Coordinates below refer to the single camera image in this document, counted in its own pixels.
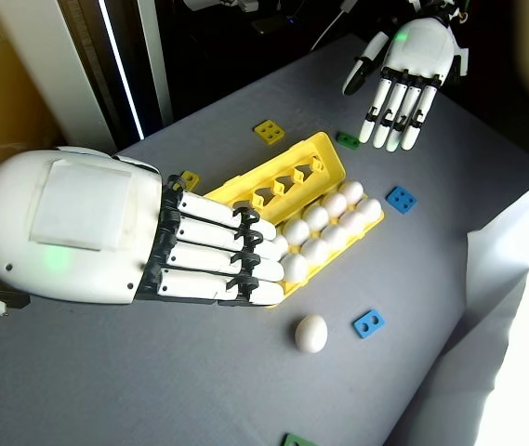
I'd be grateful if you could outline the blue two-hole block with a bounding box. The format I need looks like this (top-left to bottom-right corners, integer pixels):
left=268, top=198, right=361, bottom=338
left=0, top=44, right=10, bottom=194
left=351, top=308, right=386, bottom=340

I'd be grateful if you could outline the wide white post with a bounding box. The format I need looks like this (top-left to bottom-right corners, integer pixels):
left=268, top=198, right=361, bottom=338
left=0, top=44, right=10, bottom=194
left=0, top=0, right=119, bottom=154

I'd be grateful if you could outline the blue square four-hole block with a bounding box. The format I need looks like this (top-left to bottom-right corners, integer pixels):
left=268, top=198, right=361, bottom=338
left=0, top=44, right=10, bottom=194
left=385, top=186, right=418, bottom=216

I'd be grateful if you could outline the small black device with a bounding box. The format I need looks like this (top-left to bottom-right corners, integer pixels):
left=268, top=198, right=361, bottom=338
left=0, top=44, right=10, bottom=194
left=250, top=16, right=296, bottom=34

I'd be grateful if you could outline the white cable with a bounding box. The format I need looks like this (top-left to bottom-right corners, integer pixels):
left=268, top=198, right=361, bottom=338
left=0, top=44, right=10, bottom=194
left=310, top=0, right=361, bottom=52

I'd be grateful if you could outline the grey table cloth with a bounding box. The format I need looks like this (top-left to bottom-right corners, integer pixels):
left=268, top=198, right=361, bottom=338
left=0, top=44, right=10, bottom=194
left=0, top=32, right=529, bottom=446

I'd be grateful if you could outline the bright light strip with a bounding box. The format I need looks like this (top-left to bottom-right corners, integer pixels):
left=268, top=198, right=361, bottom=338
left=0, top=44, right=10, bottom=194
left=98, top=0, right=146, bottom=140

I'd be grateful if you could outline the white cloth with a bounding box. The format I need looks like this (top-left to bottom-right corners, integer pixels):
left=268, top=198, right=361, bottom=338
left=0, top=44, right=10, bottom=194
left=382, top=164, right=529, bottom=446

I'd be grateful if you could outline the yellow square four-hole block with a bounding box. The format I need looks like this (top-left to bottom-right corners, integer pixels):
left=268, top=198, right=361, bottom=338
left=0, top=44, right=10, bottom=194
left=253, top=119, right=286, bottom=146

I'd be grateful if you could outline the yellow egg carton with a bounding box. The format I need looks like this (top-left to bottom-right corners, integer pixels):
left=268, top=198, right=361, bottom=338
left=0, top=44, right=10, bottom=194
left=201, top=131, right=385, bottom=310

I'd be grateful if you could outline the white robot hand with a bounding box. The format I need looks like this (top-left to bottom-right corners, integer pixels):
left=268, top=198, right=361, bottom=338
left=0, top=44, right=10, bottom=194
left=341, top=17, right=456, bottom=153
left=0, top=146, right=289, bottom=310

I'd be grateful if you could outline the narrow white post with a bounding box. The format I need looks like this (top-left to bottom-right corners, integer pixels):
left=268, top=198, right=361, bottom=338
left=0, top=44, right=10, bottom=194
left=137, top=0, right=175, bottom=126

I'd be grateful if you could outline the white device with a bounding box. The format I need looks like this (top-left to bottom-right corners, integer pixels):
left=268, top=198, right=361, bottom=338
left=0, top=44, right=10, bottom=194
left=182, top=0, right=265, bottom=14

